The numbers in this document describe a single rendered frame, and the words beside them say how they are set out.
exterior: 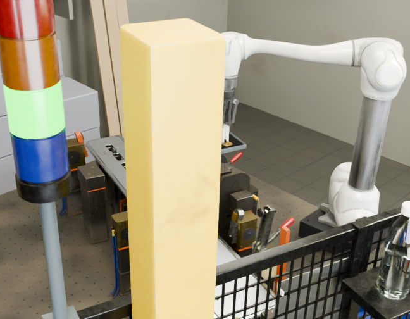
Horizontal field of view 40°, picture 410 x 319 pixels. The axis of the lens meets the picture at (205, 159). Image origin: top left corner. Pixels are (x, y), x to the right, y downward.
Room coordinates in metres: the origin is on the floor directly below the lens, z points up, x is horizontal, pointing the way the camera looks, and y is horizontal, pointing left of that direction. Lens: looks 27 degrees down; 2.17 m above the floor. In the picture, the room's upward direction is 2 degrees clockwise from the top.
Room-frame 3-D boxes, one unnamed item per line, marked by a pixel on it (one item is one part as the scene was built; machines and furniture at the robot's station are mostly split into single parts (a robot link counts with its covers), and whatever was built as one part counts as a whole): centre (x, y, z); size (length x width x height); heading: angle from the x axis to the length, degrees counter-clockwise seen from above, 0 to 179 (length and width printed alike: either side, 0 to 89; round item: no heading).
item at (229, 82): (2.12, -0.07, 1.43); 0.09 x 0.09 x 0.06
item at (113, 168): (1.87, 0.18, 1.00); 1.38 x 0.22 x 0.02; 29
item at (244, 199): (1.77, -0.14, 0.91); 0.07 x 0.05 x 0.42; 119
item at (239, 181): (1.87, -0.07, 0.95); 0.18 x 0.13 x 0.49; 29
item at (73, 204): (2.27, 0.62, 0.88); 0.14 x 0.09 x 0.36; 119
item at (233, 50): (2.14, -0.08, 1.54); 0.13 x 0.11 x 0.16; 176
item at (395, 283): (0.89, -0.38, 1.53); 0.07 x 0.07 x 0.20
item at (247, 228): (1.70, -0.16, 0.88); 0.11 x 0.07 x 0.37; 119
